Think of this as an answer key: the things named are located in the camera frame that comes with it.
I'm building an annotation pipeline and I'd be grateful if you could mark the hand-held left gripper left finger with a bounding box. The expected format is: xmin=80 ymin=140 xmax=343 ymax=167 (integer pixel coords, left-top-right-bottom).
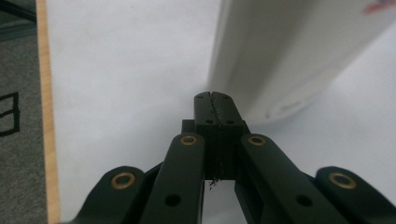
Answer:
xmin=181 ymin=91 xmax=222 ymax=181

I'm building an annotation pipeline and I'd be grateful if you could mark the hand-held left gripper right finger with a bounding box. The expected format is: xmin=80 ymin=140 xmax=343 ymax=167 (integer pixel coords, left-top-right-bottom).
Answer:
xmin=213 ymin=91 xmax=250 ymax=181

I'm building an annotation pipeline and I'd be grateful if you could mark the white bottle with blue pump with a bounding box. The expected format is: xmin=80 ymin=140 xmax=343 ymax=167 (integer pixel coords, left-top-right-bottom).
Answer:
xmin=207 ymin=0 xmax=396 ymax=125

